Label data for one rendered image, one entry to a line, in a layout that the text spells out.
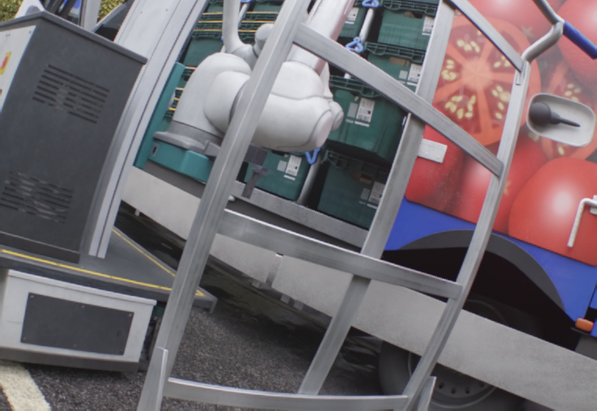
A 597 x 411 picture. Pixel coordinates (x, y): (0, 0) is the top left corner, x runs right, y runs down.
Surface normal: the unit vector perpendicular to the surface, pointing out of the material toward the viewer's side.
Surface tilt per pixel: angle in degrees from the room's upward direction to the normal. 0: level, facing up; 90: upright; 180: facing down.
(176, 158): 90
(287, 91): 75
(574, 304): 90
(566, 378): 90
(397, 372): 81
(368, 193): 94
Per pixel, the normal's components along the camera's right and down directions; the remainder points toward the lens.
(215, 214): 0.51, 0.18
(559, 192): -0.59, -0.24
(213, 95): -0.18, -0.08
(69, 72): 0.73, 0.27
